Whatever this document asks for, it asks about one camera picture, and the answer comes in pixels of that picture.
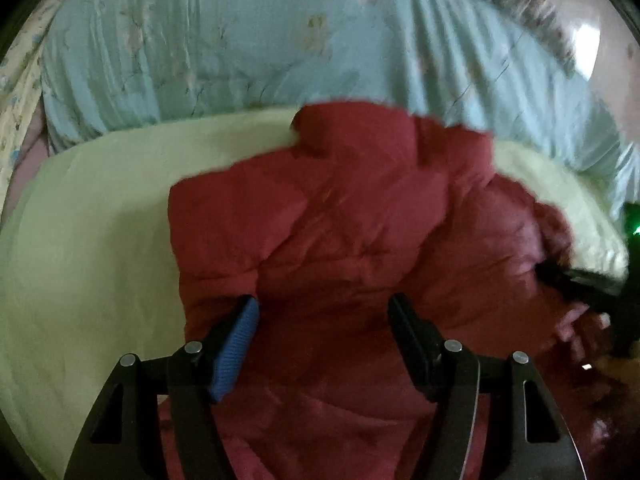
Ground yellow floral pillow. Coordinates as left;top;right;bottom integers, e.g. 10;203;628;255
0;0;63;196

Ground person's right hand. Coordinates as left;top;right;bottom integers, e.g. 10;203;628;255
542;304;617;363

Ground light blue floral quilt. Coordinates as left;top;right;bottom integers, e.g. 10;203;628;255
40;0;640;221

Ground light green bed sheet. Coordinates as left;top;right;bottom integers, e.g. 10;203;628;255
0;106;630;480

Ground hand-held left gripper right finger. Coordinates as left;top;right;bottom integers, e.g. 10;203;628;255
389;294;588;480

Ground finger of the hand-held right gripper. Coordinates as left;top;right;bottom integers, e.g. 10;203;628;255
536;259;626;313

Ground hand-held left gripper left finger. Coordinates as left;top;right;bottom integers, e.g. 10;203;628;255
64;295;261;480

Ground red puffy jacket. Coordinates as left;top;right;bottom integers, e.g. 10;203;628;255
157;101;631;480

